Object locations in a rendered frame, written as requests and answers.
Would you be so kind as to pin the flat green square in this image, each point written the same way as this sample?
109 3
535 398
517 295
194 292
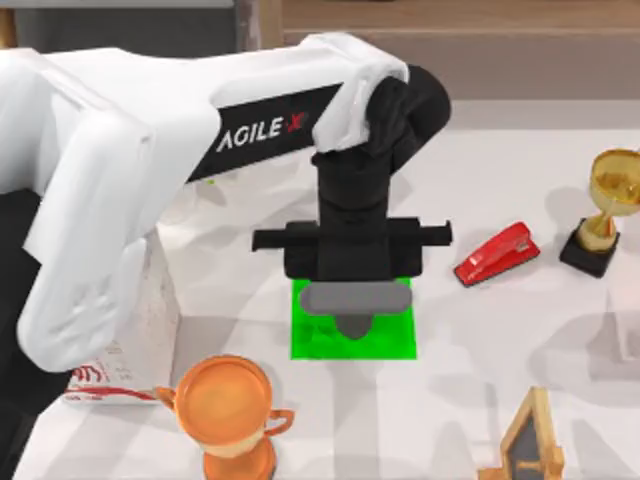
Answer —
390 340

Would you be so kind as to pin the red stapler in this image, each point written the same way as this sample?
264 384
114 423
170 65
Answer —
497 257

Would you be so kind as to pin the orange trophy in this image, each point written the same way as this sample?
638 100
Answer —
225 395

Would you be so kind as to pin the white box with red print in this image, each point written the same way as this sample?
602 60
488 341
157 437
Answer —
160 300

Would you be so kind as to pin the wooden cupboard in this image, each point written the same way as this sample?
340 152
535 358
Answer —
500 45

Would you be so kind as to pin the wooden framed blackboard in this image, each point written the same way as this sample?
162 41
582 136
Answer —
530 440

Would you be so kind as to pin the gold trophy black base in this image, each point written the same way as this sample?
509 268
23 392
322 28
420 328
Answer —
612 185

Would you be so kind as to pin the grey cabinet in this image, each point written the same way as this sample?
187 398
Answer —
125 22

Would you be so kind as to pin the grey rounded camera box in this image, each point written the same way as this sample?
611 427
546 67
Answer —
355 299

